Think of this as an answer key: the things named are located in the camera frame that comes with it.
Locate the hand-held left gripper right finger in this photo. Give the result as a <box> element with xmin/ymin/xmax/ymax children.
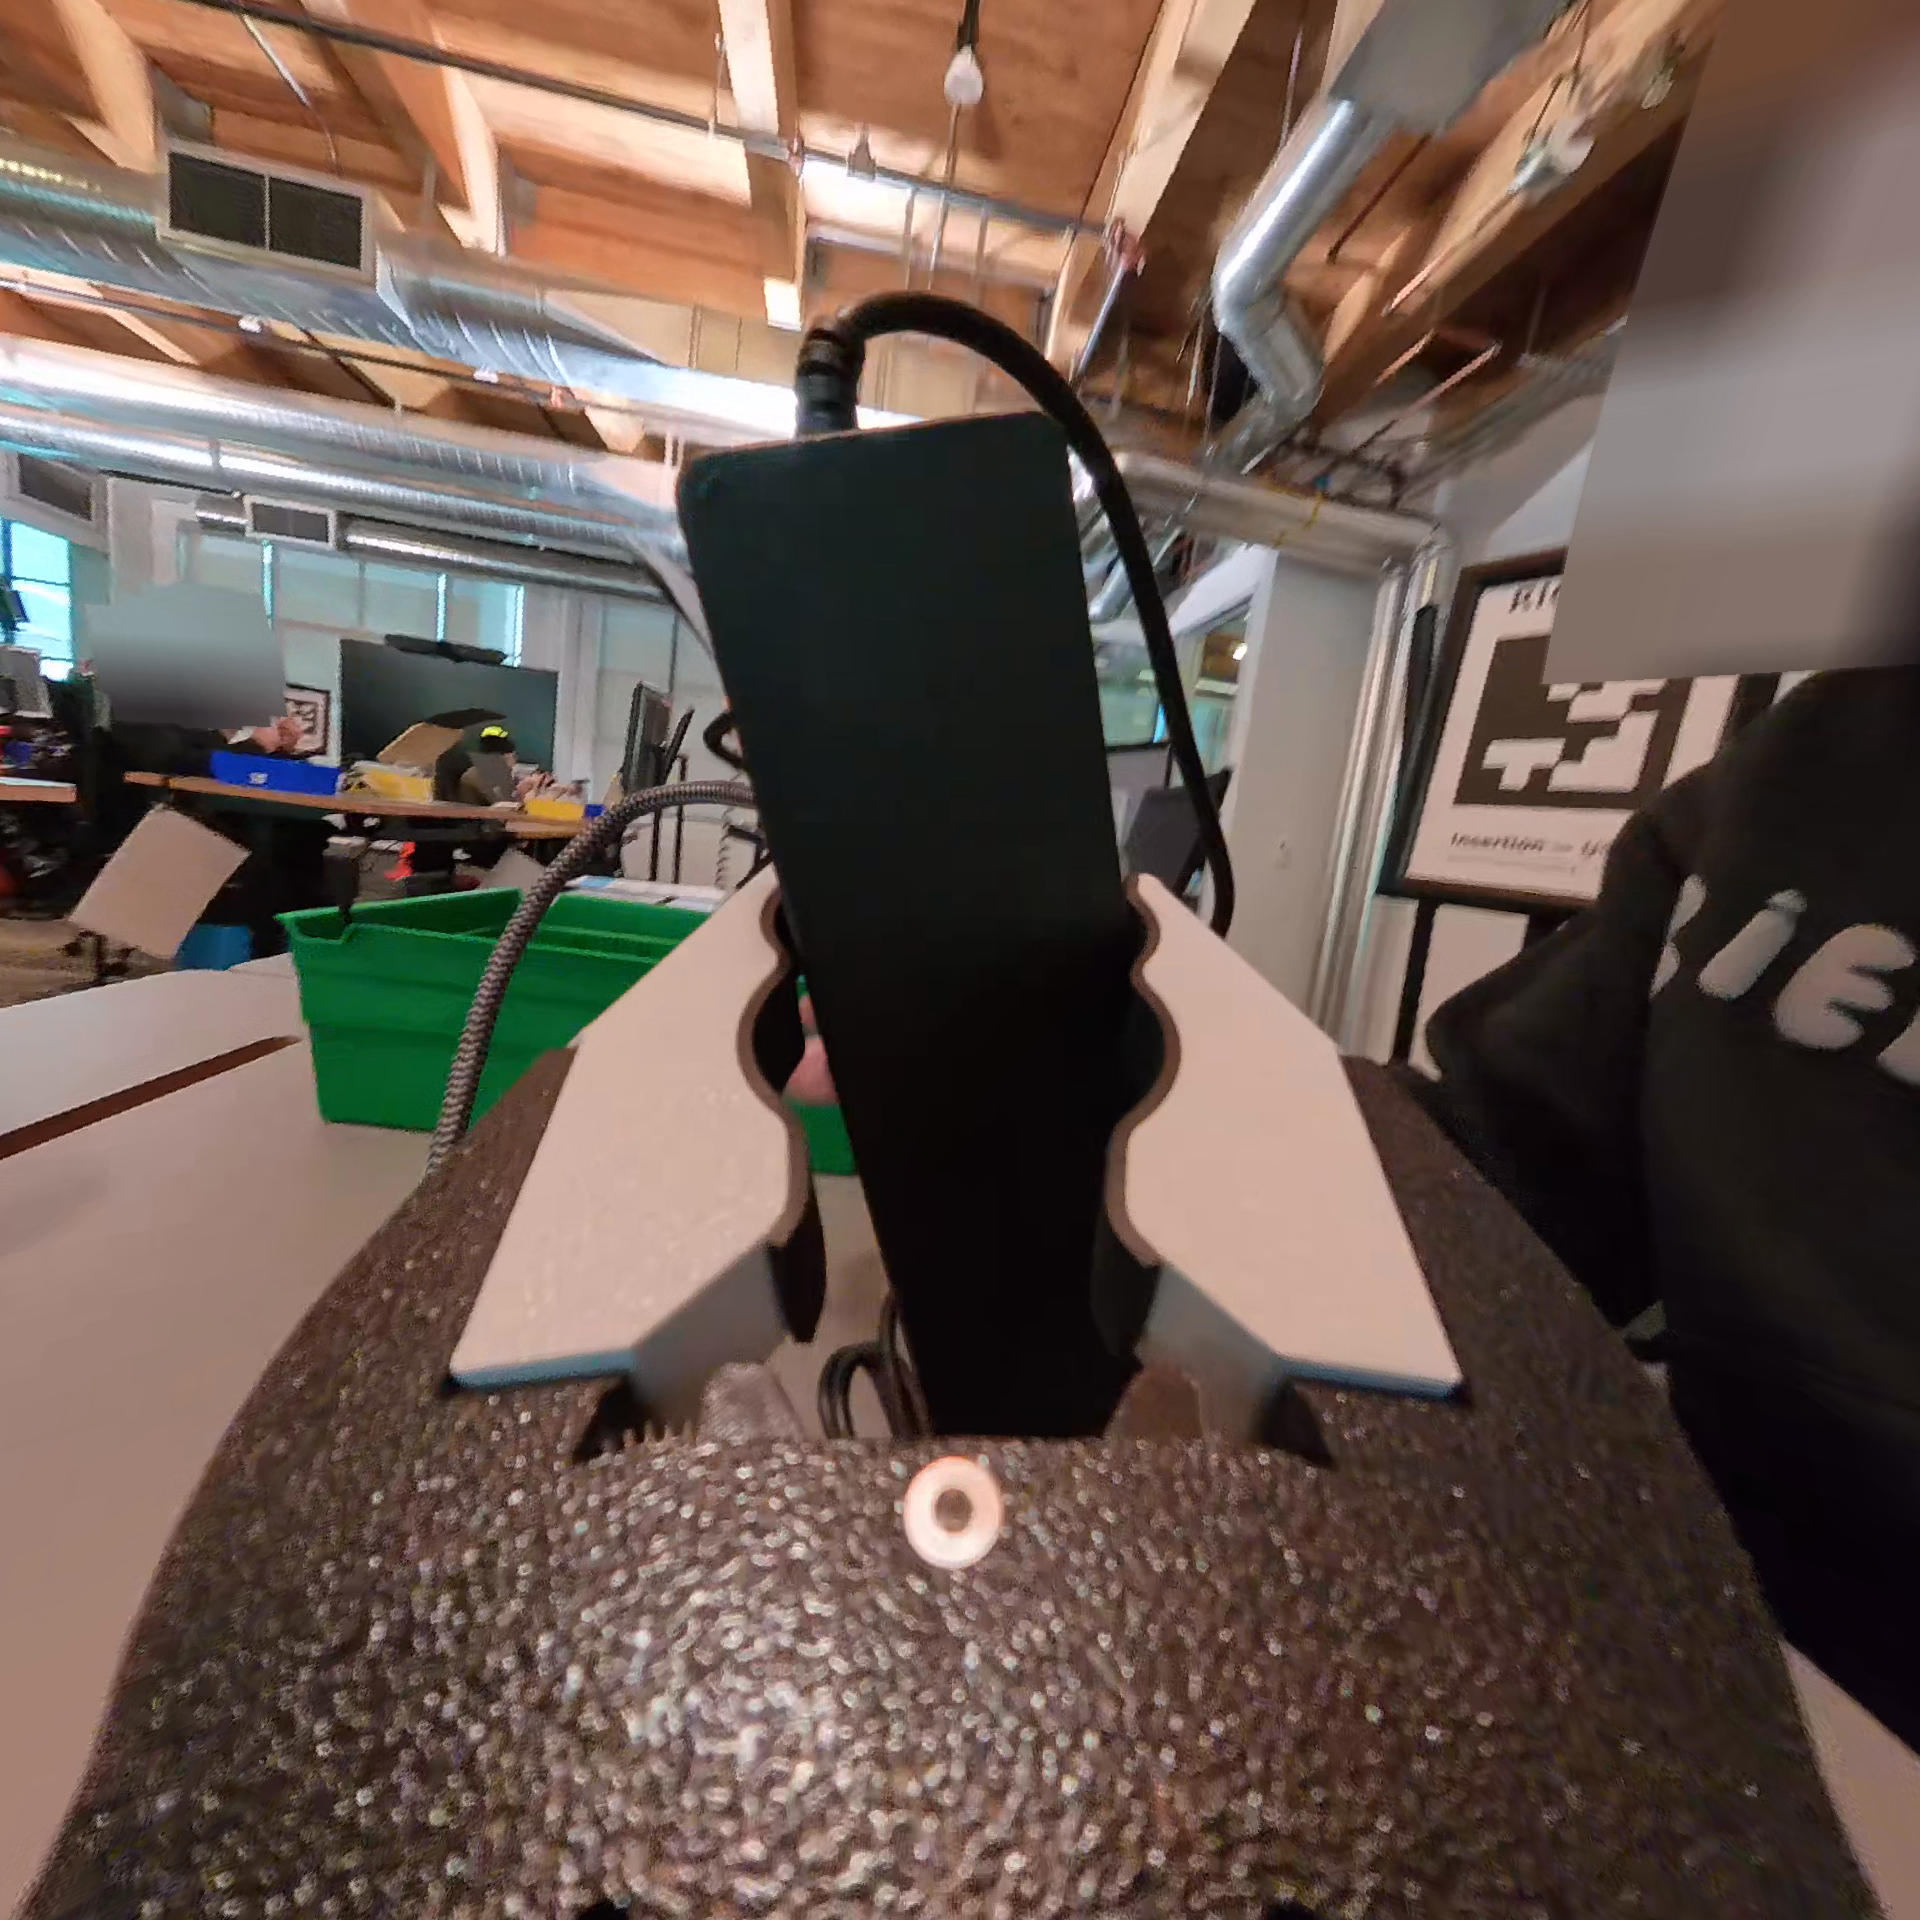
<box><xmin>1099</xmin><ymin>874</ymin><xmax>1467</xmax><ymax>1444</ymax></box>

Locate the person's black sweatshirt torso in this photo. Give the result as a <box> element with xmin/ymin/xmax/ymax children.
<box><xmin>1423</xmin><ymin>667</ymin><xmax>1920</xmax><ymax>1758</ymax></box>

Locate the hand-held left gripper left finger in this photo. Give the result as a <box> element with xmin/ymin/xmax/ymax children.
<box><xmin>443</xmin><ymin>881</ymin><xmax>831</xmax><ymax>1419</ymax></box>

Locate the silver elbow duct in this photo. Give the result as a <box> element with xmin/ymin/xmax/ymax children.
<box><xmin>1208</xmin><ymin>0</ymin><xmax>1519</xmax><ymax>467</ymax></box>

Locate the black monitor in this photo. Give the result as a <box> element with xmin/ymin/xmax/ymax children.
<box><xmin>1122</xmin><ymin>769</ymin><xmax>1234</xmax><ymax>904</ymax></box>
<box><xmin>620</xmin><ymin>682</ymin><xmax>699</xmax><ymax>887</ymax></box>

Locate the silver spiral air duct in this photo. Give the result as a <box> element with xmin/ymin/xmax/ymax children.
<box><xmin>0</xmin><ymin>336</ymin><xmax>707</xmax><ymax>519</ymax></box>

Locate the large black usb hub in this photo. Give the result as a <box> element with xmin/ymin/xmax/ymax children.
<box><xmin>675</xmin><ymin>411</ymin><xmax>1169</xmax><ymax>1438</ymax></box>

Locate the open cardboard box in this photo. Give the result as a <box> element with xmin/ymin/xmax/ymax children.
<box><xmin>376</xmin><ymin>723</ymin><xmax>482</xmax><ymax>798</ymax></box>

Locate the white card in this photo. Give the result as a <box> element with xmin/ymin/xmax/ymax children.
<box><xmin>67</xmin><ymin>807</ymin><xmax>252</xmax><ymax>963</ymax></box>

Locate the wooden desk with bins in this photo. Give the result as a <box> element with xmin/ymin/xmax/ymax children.
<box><xmin>128</xmin><ymin>769</ymin><xmax>594</xmax><ymax>904</ymax></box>

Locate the grey braided usb cable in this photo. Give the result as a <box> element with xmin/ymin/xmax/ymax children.
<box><xmin>423</xmin><ymin>780</ymin><xmax>759</xmax><ymax>1176</ymax></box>

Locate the framed marker poster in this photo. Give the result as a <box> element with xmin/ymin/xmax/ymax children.
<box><xmin>1380</xmin><ymin>547</ymin><xmax>1825</xmax><ymax>915</ymax></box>

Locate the large black television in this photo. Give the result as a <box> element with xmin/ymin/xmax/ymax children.
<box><xmin>336</xmin><ymin>639</ymin><xmax>560</xmax><ymax>769</ymax></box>

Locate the silver air duct with vent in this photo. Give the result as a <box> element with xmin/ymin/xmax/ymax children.
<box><xmin>0</xmin><ymin>143</ymin><xmax>692</xmax><ymax>377</ymax></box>

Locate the green plastic bin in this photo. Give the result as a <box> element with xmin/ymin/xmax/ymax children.
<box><xmin>276</xmin><ymin>884</ymin><xmax>858</xmax><ymax>1176</ymax></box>

